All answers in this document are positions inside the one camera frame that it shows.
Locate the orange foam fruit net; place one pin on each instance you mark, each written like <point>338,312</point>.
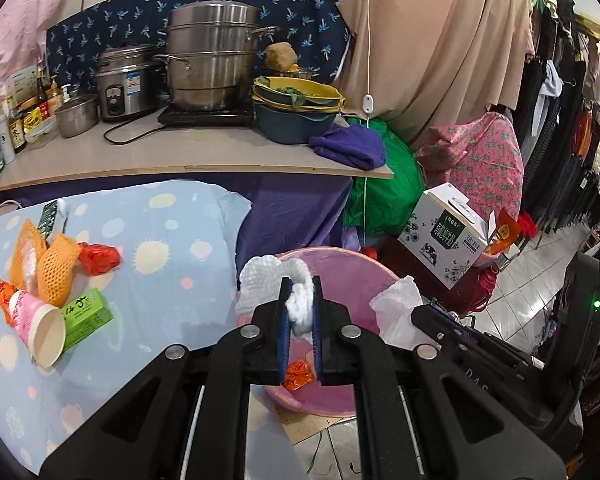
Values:
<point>57,270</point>
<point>27,250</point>

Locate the small orange wrapper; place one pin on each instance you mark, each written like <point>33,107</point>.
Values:
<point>300,375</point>

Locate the yellow sauce bottle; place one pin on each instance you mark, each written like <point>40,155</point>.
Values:
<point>56,95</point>

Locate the small steel pot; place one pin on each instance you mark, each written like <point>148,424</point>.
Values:
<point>77,115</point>

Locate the dark sauce bottle white label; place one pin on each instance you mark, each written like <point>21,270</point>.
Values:
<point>17,135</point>

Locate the blue basin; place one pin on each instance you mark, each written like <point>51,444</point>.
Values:
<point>290,127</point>

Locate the pink paper cup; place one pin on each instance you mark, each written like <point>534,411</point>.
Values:
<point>35,325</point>

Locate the dark sauce bottle red label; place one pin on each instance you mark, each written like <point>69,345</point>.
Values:
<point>42,97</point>

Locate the white plastic bag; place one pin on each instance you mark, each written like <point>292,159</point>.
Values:
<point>395,305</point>

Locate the purple towel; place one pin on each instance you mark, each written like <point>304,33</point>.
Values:
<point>350,147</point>

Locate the clear container yellow packet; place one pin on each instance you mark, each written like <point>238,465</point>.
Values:
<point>37,125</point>

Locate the orange packet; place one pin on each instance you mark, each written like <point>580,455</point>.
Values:
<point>505,227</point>

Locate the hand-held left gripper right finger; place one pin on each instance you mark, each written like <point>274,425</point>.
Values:
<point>320,330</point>

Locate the white foam fruit net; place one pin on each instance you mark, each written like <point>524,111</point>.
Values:
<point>260,275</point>

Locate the steel rice cooker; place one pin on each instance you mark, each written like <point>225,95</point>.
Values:
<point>130,85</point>

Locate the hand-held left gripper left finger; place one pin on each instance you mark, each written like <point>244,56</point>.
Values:
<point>286,330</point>

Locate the cardboard sheet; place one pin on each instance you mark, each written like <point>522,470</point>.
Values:
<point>305,427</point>

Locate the pink dotted cloth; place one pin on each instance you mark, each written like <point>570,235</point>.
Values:
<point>25,20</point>

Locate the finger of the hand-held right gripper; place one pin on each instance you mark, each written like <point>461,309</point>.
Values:
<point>452,316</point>
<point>440,332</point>

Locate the pink trash bin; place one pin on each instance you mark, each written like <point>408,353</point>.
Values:
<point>350,275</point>

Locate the green plastic bag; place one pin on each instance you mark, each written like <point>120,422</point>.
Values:
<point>385,195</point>

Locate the black induction cooker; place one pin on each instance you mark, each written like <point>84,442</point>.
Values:
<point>205,117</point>

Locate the brown potato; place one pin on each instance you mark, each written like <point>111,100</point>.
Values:
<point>281,56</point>

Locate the green vegetable leaves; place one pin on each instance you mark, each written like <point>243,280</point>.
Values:
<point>287,91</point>

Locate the beige curtain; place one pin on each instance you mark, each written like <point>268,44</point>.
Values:
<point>430,50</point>

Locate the blue dotted blanket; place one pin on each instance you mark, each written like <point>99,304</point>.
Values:
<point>155,220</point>

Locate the white plastic bottle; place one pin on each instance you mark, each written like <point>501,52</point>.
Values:
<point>4,140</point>

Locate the red wrapper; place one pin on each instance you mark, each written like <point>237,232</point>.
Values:
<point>100,259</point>

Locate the orange snack wrapper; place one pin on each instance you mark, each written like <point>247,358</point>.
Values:
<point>4,300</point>

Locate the yellow basin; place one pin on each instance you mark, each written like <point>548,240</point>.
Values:
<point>320,89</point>
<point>330,104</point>

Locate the white green paper box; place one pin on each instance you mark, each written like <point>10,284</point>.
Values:
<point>22,85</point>

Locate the row of hanging clothes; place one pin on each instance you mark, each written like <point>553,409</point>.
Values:
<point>555,110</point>

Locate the green patterned milk carton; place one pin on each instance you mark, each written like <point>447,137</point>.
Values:
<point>50,217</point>

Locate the pink pineapple print cloth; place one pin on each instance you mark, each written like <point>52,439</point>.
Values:
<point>470,165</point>

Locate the white floral carton box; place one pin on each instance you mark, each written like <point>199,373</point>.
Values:
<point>440,245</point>

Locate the blue floral cloth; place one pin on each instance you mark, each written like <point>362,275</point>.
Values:
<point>130,10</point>

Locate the steel steamer pot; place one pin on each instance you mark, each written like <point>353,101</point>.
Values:
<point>210,60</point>

